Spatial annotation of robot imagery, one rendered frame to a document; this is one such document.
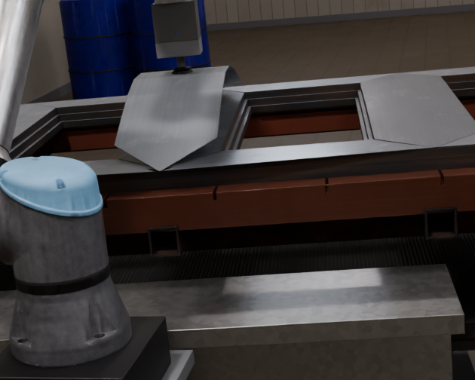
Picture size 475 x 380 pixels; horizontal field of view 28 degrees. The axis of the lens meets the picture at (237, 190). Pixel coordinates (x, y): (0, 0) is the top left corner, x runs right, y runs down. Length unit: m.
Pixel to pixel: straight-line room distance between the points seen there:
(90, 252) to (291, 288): 0.45
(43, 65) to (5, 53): 6.47
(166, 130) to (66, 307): 0.59
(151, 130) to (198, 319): 0.40
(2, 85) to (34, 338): 0.33
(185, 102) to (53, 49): 6.26
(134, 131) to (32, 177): 0.57
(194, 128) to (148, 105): 0.13
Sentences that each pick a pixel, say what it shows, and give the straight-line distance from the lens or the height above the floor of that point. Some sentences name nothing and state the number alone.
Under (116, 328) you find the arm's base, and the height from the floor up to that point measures 0.78.
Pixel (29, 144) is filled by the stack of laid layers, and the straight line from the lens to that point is 2.03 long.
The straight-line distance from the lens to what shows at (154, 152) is 1.60.
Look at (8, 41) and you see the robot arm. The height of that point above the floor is 1.12.
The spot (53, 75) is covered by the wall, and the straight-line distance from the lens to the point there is 7.92.
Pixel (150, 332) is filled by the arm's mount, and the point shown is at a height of 0.75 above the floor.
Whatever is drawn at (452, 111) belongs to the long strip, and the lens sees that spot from 1.80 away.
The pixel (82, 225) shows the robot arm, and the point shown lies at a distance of 1.12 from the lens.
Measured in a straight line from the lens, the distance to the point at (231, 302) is 1.45.
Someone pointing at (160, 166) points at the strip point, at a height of 0.86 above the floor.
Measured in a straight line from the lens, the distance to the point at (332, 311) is 1.39.
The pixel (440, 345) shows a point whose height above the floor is 0.56.
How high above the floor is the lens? 1.24
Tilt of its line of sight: 16 degrees down
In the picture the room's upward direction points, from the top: 6 degrees counter-clockwise
